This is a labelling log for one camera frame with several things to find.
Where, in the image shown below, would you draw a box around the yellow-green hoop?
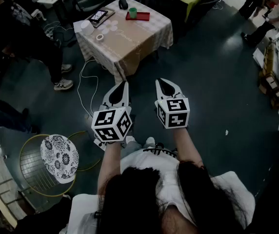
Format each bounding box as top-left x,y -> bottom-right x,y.
67,130 -> 102,172

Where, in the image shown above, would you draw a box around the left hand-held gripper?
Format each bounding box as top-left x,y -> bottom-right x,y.
91,80 -> 133,152

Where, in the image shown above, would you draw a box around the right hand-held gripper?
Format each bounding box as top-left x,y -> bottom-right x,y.
154,78 -> 191,130

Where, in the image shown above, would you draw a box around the red tray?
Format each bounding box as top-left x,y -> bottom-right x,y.
125,11 -> 151,22

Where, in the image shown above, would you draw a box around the white paper roll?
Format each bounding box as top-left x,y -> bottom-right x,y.
80,19 -> 95,36

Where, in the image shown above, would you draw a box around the white floor cable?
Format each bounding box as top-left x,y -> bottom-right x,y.
77,58 -> 106,118

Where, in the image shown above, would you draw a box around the person's left forearm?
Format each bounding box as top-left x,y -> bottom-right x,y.
97,140 -> 123,196

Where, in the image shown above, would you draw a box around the black picture frame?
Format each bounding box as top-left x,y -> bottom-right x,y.
88,9 -> 109,23

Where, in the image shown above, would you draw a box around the tangle of floor cables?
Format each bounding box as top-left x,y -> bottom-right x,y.
43,20 -> 76,48

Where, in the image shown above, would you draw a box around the person's jeans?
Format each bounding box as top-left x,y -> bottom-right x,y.
120,140 -> 152,158

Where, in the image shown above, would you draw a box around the checked flower tablecloth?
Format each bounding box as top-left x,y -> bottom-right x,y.
75,0 -> 174,83

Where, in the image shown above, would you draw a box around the white tissue sheet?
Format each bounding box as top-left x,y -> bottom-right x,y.
73,20 -> 84,34

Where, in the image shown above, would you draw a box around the person's white shirt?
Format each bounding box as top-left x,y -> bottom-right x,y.
66,149 -> 256,234

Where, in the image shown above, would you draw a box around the person's right forearm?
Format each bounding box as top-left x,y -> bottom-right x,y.
173,127 -> 205,168

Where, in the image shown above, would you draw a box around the yellow-rimmed wire basket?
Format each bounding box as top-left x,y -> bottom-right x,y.
19,133 -> 77,197

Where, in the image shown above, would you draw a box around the floral stool cushion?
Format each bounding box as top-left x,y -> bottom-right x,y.
40,134 -> 80,185

